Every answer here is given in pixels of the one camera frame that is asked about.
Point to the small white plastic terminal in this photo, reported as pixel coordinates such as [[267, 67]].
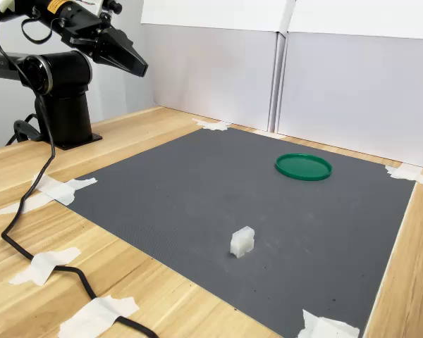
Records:
[[242, 243]]

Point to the round green lid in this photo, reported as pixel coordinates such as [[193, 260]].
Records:
[[303, 167]]

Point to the white tape piece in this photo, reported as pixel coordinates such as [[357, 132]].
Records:
[[405, 172], [61, 192], [211, 124], [95, 315], [324, 327], [268, 134], [42, 265]]

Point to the dark grey mat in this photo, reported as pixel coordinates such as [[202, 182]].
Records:
[[197, 197]]

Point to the small camera with circuit board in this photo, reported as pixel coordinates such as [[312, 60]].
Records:
[[114, 7]]

